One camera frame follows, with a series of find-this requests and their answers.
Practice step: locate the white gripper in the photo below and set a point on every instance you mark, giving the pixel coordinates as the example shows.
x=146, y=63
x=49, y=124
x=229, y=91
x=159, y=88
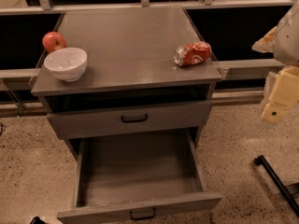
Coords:
x=288, y=42

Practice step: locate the crushed red coke can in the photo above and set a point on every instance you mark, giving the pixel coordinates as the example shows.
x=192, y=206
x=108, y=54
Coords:
x=192, y=54

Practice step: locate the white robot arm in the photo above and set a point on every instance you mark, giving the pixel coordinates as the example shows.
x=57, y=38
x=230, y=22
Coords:
x=286, y=43

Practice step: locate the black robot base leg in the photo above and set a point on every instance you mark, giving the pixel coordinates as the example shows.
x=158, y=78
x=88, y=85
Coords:
x=289, y=192

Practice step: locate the open grey middle drawer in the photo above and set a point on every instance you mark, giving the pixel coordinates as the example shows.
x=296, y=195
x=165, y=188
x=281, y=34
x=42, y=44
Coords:
x=119, y=173

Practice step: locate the grey metal drawer cabinet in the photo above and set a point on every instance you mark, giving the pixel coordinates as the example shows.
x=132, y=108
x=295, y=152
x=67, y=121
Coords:
x=130, y=52

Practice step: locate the closed grey top drawer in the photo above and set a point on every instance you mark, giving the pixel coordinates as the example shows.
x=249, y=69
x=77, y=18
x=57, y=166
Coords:
x=100, y=122

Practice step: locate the white ceramic bowl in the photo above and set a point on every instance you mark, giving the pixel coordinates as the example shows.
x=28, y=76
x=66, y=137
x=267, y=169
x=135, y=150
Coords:
x=68, y=64

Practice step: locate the red apple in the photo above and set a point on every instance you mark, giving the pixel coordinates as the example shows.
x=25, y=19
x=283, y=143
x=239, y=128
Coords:
x=53, y=41

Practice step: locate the grey metal railing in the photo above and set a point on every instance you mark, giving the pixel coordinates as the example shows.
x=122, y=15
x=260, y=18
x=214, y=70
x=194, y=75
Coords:
x=243, y=72

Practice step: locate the black object at floor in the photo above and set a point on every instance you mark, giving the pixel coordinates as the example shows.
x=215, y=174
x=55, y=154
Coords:
x=38, y=220

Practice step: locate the black top drawer handle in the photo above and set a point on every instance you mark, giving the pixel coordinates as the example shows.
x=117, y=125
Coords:
x=134, y=119

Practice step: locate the black drawer handle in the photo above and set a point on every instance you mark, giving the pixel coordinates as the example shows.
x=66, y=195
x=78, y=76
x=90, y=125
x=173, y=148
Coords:
x=138, y=215
x=134, y=119

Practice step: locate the black middle drawer handle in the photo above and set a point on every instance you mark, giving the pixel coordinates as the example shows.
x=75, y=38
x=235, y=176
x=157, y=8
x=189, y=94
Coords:
x=138, y=215

